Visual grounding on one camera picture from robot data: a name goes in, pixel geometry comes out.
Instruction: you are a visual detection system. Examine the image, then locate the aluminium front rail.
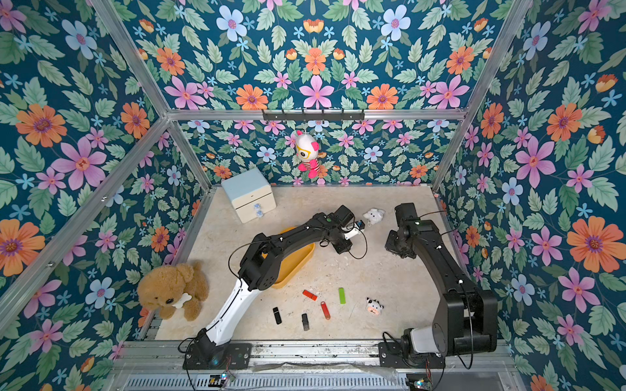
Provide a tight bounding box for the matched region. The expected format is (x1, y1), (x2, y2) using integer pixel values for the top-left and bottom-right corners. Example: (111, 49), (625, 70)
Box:
(104, 340), (527, 390)

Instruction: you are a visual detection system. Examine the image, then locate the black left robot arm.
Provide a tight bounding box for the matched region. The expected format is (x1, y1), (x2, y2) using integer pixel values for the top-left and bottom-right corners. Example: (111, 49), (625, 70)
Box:
(184, 205), (365, 370)

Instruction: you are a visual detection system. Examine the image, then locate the black white cow toy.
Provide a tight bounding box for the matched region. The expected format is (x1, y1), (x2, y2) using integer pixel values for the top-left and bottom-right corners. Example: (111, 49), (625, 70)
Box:
(366, 297), (384, 315)

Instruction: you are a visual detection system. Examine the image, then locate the black usb drive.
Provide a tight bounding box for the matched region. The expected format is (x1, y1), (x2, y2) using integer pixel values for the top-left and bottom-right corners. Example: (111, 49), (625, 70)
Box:
(272, 307), (282, 325)
(301, 313), (310, 332)

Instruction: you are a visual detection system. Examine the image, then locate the red capped usb drive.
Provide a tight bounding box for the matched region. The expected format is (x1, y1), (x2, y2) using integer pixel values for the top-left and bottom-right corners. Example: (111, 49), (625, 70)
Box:
(303, 290), (318, 301)

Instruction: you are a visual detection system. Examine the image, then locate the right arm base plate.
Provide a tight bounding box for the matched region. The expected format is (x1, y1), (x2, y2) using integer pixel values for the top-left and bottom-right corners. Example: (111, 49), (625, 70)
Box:
(378, 341), (445, 370)

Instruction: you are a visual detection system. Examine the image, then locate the red translucent usb drive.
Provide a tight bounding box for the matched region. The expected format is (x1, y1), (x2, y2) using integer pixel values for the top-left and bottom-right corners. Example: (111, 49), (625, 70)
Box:
(320, 301), (331, 320)

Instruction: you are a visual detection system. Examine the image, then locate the white plush sheep toy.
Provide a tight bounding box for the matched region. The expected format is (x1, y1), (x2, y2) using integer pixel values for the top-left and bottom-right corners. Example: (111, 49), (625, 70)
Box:
(363, 208), (386, 226)

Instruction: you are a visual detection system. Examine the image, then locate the black wall hook rail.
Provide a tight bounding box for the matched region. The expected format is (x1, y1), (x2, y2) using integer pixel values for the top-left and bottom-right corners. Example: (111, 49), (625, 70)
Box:
(261, 109), (366, 122)

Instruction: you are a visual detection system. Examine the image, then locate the white mini drawer cabinet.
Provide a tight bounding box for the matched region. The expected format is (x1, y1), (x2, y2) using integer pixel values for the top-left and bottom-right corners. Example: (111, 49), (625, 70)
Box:
(222, 168), (276, 223)

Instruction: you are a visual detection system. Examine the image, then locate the pink white hanging doll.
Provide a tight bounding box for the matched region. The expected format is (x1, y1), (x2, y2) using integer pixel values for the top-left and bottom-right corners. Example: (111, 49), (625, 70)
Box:
(295, 130), (324, 180)

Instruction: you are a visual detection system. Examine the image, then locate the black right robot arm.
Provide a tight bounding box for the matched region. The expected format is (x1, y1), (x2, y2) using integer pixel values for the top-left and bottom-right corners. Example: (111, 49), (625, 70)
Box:
(385, 203), (498, 359)

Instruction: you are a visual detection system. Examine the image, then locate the brown teddy bear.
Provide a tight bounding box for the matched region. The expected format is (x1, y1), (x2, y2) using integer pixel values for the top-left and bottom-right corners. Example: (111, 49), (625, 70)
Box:
(137, 262), (210, 322)

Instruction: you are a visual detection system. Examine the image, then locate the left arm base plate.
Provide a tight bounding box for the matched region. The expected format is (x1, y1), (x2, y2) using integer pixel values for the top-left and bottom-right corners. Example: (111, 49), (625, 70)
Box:
(183, 342), (252, 371)

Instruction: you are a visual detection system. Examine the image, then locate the green usb drive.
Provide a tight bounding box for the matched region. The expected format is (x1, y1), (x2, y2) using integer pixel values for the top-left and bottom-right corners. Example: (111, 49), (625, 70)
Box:
(338, 288), (347, 305)

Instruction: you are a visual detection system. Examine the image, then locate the yellow plastic storage box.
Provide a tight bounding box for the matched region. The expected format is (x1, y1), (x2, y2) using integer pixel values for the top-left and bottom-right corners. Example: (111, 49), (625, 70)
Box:
(271, 226), (316, 289)

